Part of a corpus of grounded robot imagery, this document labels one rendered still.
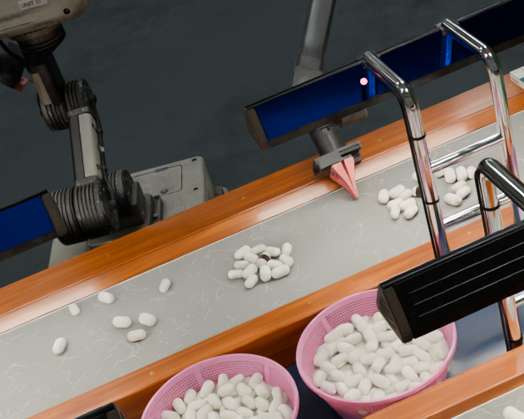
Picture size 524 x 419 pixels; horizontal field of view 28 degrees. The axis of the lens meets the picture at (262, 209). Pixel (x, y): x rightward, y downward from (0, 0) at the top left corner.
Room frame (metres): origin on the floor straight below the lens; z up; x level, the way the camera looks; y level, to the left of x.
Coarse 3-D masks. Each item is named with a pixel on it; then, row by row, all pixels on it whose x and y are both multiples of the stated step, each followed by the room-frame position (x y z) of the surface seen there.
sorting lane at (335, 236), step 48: (336, 192) 1.77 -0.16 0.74; (240, 240) 1.72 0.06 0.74; (288, 240) 1.67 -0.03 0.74; (336, 240) 1.62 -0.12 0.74; (384, 240) 1.57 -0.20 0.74; (144, 288) 1.67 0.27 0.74; (192, 288) 1.62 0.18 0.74; (240, 288) 1.57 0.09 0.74; (288, 288) 1.52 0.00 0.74; (0, 336) 1.67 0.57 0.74; (48, 336) 1.62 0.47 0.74; (96, 336) 1.57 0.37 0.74; (192, 336) 1.48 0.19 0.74; (0, 384) 1.52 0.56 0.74; (48, 384) 1.48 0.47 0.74; (96, 384) 1.44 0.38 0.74
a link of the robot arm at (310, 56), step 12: (312, 0) 2.01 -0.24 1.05; (324, 0) 2.01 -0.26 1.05; (312, 12) 1.99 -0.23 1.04; (324, 12) 1.99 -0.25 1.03; (312, 24) 1.97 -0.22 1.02; (324, 24) 1.97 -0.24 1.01; (312, 36) 1.96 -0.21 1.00; (324, 36) 1.95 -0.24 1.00; (300, 48) 1.94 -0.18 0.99; (312, 48) 1.93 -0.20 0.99; (324, 48) 1.94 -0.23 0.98; (300, 60) 1.92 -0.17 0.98; (312, 60) 1.91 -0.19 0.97; (300, 72) 1.90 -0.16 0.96; (312, 72) 1.89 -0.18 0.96
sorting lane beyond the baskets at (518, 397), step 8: (512, 392) 1.11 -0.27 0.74; (520, 392) 1.10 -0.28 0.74; (496, 400) 1.10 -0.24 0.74; (504, 400) 1.10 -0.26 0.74; (512, 400) 1.09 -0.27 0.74; (520, 400) 1.09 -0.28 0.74; (472, 408) 1.10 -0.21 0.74; (480, 408) 1.10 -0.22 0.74; (488, 408) 1.09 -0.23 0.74; (496, 408) 1.09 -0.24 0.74; (504, 408) 1.08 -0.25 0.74; (520, 408) 1.07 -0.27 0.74; (456, 416) 1.10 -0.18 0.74; (464, 416) 1.09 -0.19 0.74; (472, 416) 1.09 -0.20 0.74; (480, 416) 1.08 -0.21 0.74; (488, 416) 1.08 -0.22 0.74; (496, 416) 1.07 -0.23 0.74
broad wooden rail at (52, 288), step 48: (480, 96) 1.91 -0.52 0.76; (384, 144) 1.85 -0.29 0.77; (432, 144) 1.82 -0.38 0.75; (240, 192) 1.85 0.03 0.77; (288, 192) 1.79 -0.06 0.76; (144, 240) 1.79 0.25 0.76; (192, 240) 1.75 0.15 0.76; (0, 288) 1.79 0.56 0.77; (48, 288) 1.74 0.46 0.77; (96, 288) 1.71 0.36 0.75
